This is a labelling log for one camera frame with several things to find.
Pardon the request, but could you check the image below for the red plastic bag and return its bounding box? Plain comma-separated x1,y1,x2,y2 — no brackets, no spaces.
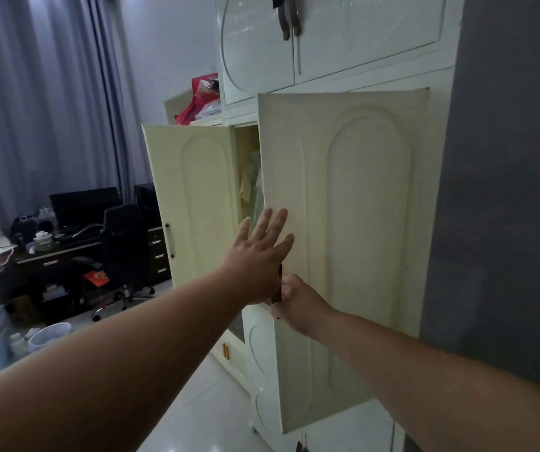
174,72,220,127

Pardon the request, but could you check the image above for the grey panel wardrobe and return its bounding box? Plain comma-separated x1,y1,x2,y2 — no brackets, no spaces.
401,0,540,452

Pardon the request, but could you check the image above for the white green jar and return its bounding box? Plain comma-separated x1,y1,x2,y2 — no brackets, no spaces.
33,230,56,252

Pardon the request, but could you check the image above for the person's left hand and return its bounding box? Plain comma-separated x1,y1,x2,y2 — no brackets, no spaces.
218,207,295,306

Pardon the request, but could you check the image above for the white trash bin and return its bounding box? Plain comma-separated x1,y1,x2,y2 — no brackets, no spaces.
27,322,73,353

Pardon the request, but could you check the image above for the person's left forearm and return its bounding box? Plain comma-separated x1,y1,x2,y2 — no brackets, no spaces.
0,272,247,452

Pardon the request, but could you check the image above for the black computer monitor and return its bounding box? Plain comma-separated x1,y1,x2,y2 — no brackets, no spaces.
49,186,123,227

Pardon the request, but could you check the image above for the black bag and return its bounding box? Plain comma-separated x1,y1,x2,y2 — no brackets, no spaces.
13,215,40,245

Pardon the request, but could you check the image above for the black computer tower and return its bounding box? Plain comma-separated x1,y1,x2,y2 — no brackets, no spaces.
133,183,162,229

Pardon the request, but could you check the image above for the person's right forearm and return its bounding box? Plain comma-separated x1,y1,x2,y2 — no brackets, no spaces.
314,313,540,452

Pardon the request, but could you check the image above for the grey blue curtain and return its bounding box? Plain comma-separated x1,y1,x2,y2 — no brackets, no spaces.
0,0,134,231

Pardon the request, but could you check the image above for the cream plastic wardrobe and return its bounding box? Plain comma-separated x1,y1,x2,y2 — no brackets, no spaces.
141,0,466,452

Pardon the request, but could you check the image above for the small white bottle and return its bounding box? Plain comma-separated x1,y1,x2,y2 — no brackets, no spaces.
8,332,28,358

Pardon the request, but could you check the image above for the white ribbed glass cabinet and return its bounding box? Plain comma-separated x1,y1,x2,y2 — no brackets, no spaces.
162,87,252,387

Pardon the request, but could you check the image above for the pile of white sheets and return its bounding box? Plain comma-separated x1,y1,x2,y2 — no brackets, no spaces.
196,100,223,122

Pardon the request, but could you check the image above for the cream arched wardrobe door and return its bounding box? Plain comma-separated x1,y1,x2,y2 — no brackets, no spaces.
141,122,242,290
257,87,431,436

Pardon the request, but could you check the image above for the black office chair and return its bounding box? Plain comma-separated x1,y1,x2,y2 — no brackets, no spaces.
73,203,157,321

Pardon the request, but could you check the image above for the row of baby clothes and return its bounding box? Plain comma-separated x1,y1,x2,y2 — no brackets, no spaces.
237,150,266,222

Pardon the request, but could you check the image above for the person's right hand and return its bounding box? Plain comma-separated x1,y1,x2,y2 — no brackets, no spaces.
269,273,339,340

